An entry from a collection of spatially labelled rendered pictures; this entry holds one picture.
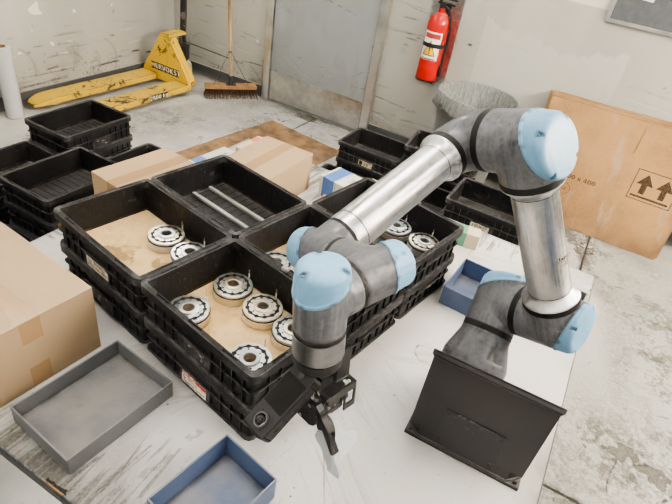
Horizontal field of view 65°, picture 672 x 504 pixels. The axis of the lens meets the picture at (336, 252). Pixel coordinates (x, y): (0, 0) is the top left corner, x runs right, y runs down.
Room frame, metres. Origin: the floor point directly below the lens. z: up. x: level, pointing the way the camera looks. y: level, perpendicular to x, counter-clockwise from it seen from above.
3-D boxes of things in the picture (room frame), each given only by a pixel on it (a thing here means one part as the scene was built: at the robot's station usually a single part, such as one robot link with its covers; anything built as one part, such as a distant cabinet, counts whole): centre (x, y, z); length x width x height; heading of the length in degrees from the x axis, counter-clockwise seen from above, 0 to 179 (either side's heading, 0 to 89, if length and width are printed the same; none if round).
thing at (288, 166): (1.82, 0.32, 0.78); 0.30 x 0.22 x 0.16; 157
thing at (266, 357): (0.81, 0.15, 0.86); 0.10 x 0.10 x 0.01
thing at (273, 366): (0.93, 0.20, 0.92); 0.40 x 0.30 x 0.02; 56
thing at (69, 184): (1.88, 1.18, 0.37); 0.40 x 0.30 x 0.45; 156
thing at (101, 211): (1.16, 0.53, 0.87); 0.40 x 0.30 x 0.11; 56
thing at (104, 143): (2.40, 1.38, 0.37); 0.40 x 0.30 x 0.45; 157
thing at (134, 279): (1.16, 0.53, 0.92); 0.40 x 0.30 x 0.02; 56
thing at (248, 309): (0.99, 0.16, 0.86); 0.10 x 0.10 x 0.01
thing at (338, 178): (1.88, 0.00, 0.75); 0.20 x 0.12 x 0.09; 57
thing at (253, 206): (1.41, 0.36, 0.87); 0.40 x 0.30 x 0.11; 56
